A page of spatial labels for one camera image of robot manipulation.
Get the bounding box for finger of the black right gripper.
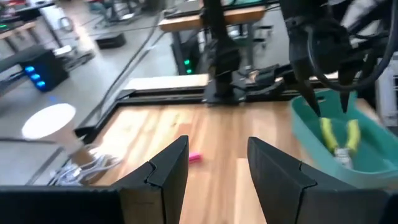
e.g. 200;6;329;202
338;67;358;113
292;57;322;118

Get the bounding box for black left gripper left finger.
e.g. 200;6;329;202
0;135;190;224

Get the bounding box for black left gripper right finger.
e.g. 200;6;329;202
248;136;398;224

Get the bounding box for green-handled pliers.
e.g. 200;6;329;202
320;117;361;170

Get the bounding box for pink eraser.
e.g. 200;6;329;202
188;151;203;163

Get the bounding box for teal plastic bin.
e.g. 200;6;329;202
290;89;398;189

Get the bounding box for white mushroom table lamp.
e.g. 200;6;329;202
21;103;94;166

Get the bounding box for black computer with blue lights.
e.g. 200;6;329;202
18;49;70;93

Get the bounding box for black floor box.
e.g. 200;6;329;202
95;30;127;50

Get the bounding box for white lamp cable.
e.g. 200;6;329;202
48;152;124;187

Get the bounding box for black aluminium table frame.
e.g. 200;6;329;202
26;73;343;187

